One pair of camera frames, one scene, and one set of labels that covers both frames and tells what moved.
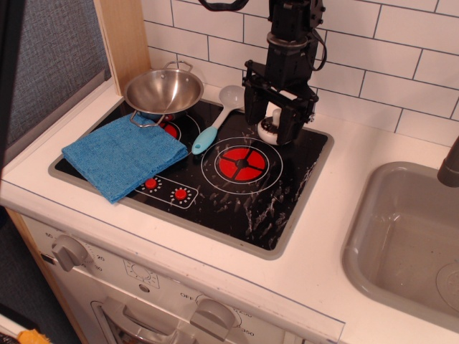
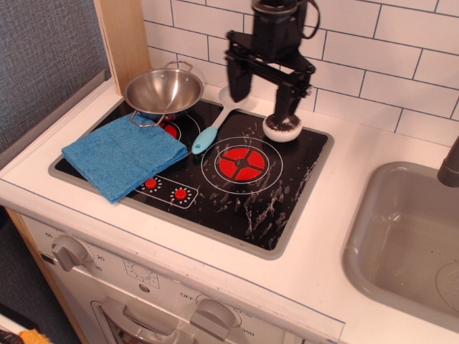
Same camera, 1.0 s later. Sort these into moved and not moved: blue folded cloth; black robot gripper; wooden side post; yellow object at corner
Moved: black robot gripper
Not moved: yellow object at corner; blue folded cloth; wooden side post
